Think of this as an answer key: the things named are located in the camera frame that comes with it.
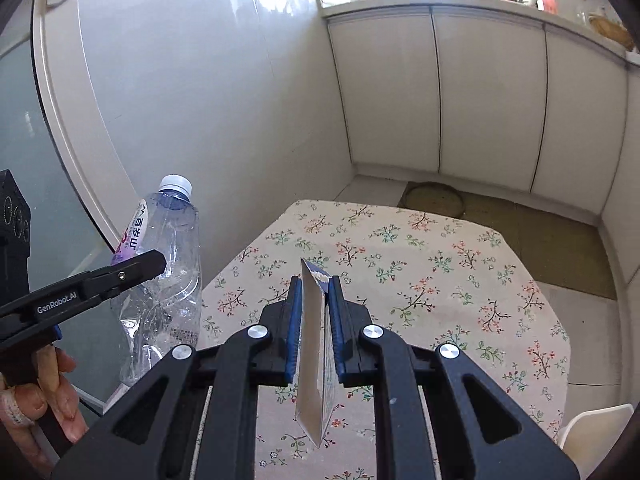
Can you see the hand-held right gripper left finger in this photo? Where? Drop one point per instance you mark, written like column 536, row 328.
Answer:
column 295, row 325

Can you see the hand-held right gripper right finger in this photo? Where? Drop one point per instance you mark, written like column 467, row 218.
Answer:
column 336, row 325

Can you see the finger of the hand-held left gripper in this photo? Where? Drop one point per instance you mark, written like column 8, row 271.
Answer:
column 130, row 272

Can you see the blue white carton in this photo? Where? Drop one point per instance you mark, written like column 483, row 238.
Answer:
column 312, row 350

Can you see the clear plastic bottle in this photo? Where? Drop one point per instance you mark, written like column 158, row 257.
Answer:
column 170, row 260

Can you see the white trash bin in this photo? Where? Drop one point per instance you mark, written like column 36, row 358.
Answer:
column 595, row 435

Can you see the person's left hand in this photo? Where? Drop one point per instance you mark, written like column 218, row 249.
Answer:
column 30, row 402

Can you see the floral tablecloth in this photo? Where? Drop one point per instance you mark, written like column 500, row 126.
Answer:
column 425, row 310

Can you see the round woven mat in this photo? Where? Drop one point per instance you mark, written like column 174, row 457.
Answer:
column 432, row 200

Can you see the frosted glass door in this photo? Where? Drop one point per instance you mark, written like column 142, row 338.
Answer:
column 30, row 150

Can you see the olive floor mat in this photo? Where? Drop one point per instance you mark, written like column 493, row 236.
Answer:
column 565, row 255
column 490, row 215

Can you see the white cabinet door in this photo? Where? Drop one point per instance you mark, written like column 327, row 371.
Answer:
column 580, row 120
column 625, row 185
column 385, row 90
column 490, row 100

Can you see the wicker basket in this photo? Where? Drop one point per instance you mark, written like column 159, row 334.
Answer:
column 612, row 32

